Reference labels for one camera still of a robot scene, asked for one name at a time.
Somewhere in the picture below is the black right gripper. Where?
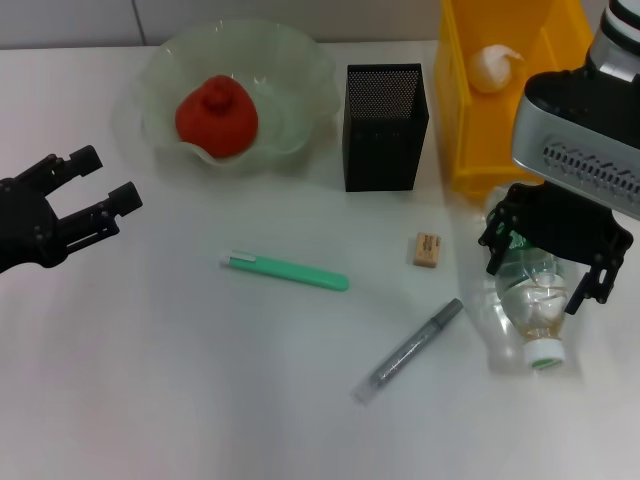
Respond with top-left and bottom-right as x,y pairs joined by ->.
477,182 -> 633,317

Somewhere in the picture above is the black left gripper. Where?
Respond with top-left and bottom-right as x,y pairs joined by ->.
0,144 -> 146,275

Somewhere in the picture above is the clear green-label plastic bottle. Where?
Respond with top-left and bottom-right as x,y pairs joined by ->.
469,185 -> 570,374

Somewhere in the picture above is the red-orange orange fruit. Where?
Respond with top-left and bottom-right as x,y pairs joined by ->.
174,74 -> 260,160

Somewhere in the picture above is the white paper ball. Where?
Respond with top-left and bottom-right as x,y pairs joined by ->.
467,43 -> 527,95

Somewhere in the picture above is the tan eraser block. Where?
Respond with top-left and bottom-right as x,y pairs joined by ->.
412,231 -> 442,268

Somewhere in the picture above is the grey marker pen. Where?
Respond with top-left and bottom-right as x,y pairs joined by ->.
353,298 -> 465,405

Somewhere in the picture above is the black mesh pen holder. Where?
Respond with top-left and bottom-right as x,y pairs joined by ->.
342,63 -> 430,193

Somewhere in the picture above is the pale green glass fruit bowl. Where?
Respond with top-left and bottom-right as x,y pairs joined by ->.
132,18 -> 337,176

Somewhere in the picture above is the yellow plastic storage bin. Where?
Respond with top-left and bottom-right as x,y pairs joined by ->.
432,0 -> 594,196

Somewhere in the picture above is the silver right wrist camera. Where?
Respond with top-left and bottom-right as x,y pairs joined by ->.
510,68 -> 640,221

